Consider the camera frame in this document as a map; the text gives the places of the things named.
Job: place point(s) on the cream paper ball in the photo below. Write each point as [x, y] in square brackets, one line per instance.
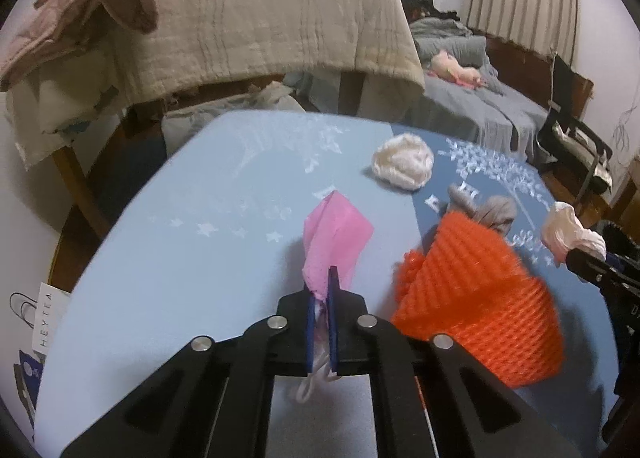
[402, 163]

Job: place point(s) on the pink plush toy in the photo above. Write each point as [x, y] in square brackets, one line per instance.
[455, 69]

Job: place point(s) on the silver cushion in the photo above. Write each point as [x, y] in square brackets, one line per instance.
[587, 158]

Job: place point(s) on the dark wooden headboard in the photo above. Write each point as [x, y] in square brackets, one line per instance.
[520, 63]

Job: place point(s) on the white tissue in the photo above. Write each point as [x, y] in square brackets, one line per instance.
[565, 233]

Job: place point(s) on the beige blanket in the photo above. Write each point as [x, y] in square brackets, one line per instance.
[275, 23]

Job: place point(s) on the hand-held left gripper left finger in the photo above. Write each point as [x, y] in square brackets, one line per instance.
[313, 333]

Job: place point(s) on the pink plastic bag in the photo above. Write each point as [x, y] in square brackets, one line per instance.
[335, 233]

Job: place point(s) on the bed with grey sheet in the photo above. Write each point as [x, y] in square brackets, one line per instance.
[475, 108]

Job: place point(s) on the white paper bag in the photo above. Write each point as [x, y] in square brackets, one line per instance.
[47, 318]

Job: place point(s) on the white floral quilt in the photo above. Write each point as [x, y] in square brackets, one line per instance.
[55, 103]

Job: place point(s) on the wooden furniture frame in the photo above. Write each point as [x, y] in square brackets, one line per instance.
[80, 188]

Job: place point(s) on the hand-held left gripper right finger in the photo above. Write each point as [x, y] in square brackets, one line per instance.
[334, 328]

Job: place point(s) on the orange foam net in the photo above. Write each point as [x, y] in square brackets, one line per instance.
[475, 298]

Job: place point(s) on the pale grey pillow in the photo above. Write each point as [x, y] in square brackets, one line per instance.
[225, 113]

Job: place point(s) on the black office chair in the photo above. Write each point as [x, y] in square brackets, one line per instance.
[562, 88]

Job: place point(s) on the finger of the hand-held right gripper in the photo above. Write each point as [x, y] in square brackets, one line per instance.
[590, 268]
[616, 264]

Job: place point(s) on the grey duvet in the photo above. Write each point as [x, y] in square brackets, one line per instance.
[450, 41]

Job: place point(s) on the grey crumpled cloth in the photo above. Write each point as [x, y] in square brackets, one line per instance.
[492, 213]

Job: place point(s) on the blue tree-print table cover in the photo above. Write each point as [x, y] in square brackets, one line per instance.
[200, 263]

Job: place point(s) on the black coat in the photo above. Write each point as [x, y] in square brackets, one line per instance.
[425, 1]

